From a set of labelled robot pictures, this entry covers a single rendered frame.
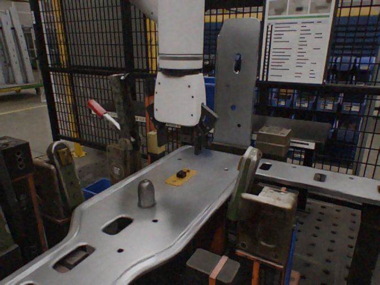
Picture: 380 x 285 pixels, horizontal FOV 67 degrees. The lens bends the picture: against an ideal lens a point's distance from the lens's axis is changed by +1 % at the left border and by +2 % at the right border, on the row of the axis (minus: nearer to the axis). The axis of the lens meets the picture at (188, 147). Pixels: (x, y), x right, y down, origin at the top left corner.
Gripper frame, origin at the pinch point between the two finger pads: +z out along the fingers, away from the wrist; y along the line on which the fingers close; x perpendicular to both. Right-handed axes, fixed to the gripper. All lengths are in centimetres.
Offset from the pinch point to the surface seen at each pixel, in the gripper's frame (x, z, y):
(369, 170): 291, 106, 59
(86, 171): 36, 39, -75
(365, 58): 191, -11, 32
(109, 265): -27.7, 7.6, 5.8
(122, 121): -1.7, -3.4, -14.4
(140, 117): 32.5, 6.3, -37.2
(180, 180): -1.9, 7.4, 1.3
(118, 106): -1.7, -6.9, -15.3
